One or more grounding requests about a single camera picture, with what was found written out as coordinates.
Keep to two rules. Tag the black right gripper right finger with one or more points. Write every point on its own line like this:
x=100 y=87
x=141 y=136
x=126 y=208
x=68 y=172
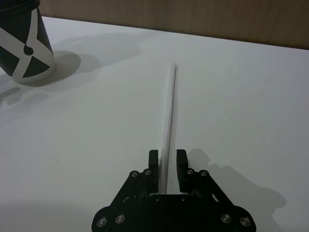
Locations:
x=217 y=198

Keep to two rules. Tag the long white plastic straw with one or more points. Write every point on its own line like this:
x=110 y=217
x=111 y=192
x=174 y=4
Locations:
x=169 y=145

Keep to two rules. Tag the black and white paper cup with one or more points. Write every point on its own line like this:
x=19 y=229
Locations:
x=36 y=60

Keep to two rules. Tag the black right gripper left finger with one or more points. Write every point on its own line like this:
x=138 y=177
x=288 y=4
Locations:
x=120 y=205

